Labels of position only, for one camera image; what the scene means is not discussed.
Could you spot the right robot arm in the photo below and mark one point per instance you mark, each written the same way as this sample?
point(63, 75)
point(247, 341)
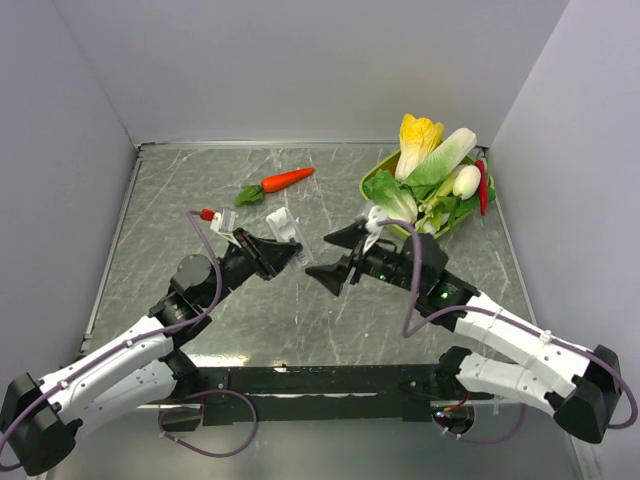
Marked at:
point(578, 387)

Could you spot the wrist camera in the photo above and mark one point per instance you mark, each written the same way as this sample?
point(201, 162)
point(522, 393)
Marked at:
point(220, 222)
point(373, 216)

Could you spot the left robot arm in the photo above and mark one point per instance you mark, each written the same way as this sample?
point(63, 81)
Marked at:
point(42, 418)

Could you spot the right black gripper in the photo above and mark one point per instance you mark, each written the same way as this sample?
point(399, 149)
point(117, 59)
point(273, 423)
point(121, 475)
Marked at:
point(334, 275)

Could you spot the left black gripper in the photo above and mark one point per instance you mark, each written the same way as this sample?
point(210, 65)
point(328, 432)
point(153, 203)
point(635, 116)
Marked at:
point(266, 257)

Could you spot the green romaine lettuce toy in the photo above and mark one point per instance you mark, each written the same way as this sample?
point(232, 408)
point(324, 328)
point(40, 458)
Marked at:
point(440, 163)

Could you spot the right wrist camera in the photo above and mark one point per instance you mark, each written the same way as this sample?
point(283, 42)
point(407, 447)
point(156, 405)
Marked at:
point(373, 216)

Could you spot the yellow napa cabbage toy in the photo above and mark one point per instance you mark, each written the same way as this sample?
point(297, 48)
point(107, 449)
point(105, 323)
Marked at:
point(418, 137)

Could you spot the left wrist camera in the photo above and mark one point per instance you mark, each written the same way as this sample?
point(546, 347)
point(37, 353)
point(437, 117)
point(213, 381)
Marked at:
point(220, 222)

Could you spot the white remote control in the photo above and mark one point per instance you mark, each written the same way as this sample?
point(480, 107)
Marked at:
point(285, 228)

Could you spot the green celery stalk toy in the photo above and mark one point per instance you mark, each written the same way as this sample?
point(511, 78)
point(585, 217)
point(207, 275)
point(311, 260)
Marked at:
point(434, 211)

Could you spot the green leafy cabbage toy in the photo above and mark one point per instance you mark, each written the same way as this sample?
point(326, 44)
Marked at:
point(385, 191)

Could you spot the white radish toy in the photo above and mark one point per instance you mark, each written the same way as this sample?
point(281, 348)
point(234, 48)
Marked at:
point(467, 182)

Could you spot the green plastic basket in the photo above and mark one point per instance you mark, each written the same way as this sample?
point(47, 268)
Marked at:
point(460, 209)

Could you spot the orange toy carrot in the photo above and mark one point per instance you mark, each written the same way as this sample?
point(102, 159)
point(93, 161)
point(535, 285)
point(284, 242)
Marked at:
point(254, 194)

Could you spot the red chili pepper toy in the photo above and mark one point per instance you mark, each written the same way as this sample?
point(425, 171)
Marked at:
point(483, 188)

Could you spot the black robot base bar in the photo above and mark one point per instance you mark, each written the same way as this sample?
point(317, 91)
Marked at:
point(301, 393)

